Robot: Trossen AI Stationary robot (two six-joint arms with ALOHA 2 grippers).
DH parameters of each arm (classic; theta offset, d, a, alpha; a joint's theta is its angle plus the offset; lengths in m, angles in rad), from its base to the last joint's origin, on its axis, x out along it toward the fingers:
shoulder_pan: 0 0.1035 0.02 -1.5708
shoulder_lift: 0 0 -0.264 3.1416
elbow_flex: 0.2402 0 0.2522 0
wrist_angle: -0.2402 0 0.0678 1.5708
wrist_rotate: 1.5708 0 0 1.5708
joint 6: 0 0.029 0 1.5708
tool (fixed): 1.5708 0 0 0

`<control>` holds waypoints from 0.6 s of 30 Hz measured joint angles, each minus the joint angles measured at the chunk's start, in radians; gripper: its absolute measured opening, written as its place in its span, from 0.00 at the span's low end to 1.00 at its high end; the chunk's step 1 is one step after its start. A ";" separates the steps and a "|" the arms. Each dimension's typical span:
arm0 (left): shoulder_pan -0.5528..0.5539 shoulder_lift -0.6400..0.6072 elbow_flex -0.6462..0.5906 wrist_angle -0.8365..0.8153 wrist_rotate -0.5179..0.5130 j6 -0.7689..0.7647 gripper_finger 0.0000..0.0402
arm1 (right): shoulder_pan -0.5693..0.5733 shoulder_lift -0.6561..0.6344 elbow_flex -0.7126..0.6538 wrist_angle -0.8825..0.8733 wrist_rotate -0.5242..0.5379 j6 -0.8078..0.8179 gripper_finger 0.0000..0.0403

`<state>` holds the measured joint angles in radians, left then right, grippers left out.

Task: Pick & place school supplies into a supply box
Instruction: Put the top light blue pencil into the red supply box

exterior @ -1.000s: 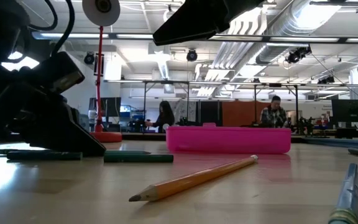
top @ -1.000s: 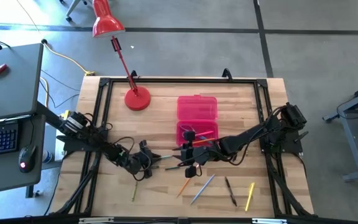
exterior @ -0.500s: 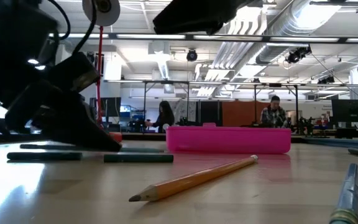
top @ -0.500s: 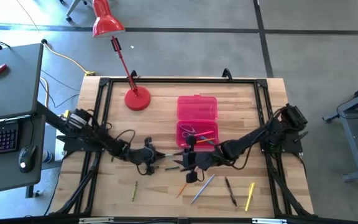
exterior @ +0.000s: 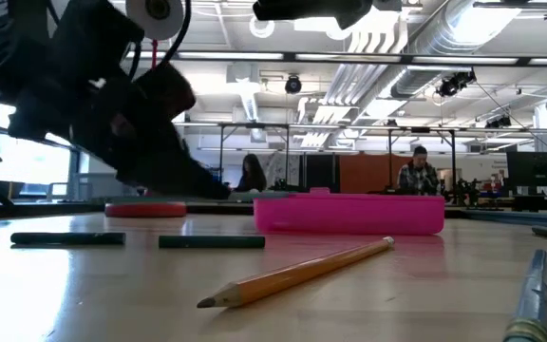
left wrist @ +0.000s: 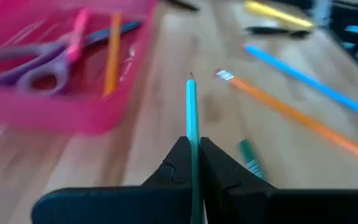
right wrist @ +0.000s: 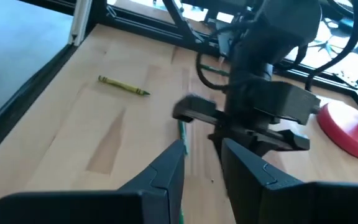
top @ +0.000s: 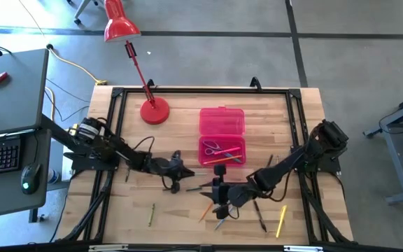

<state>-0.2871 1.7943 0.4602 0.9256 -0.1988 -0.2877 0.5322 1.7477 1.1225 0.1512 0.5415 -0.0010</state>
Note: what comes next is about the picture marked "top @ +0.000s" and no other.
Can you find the pink plastic pencil box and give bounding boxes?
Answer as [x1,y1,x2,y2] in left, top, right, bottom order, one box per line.
[198,106,248,168]

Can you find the yellow power cable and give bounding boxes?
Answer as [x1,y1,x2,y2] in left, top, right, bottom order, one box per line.
[46,43,108,87]

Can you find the black pen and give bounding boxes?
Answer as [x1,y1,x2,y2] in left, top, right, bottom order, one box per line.
[253,199,269,233]

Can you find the orange pencil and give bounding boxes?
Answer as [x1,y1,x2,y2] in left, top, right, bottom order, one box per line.
[198,202,215,223]
[202,155,243,165]

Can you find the grey desk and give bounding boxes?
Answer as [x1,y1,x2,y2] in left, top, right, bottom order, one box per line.
[0,128,52,221]

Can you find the light blue pen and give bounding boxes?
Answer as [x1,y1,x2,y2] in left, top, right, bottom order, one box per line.
[221,149,243,165]

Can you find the pink pen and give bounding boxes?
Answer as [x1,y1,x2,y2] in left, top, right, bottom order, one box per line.
[213,146,242,155]

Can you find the black metal table frame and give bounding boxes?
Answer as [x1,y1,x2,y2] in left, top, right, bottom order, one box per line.
[55,86,355,250]

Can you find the aluminium bar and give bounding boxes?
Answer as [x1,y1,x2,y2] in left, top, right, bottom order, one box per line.
[88,244,129,252]
[283,245,325,252]

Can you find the red desk lamp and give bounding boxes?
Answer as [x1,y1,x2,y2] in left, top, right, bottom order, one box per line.
[103,0,171,126]

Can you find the purple scissors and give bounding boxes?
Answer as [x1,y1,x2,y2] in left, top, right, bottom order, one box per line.
[201,139,224,156]

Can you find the yellow highlighter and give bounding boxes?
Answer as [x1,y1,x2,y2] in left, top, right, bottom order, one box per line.
[275,204,288,239]

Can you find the silver pen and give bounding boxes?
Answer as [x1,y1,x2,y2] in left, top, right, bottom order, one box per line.
[213,208,236,231]

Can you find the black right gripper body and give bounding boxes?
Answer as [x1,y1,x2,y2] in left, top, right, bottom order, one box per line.
[222,181,255,208]

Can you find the grey metal table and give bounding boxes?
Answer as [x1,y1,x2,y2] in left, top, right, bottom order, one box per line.
[362,87,403,206]

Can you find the white cup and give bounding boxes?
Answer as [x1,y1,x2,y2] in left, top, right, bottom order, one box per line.
[46,168,62,185]

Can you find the grey desk shelf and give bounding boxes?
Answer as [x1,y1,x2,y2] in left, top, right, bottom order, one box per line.
[0,48,50,138]

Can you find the grey office chair base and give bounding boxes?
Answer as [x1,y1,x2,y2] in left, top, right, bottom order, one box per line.
[66,0,99,26]

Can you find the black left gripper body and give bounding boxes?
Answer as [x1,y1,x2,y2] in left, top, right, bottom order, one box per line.
[144,155,178,183]

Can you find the black computer mouse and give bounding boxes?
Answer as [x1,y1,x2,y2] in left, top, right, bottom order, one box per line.
[20,162,43,195]

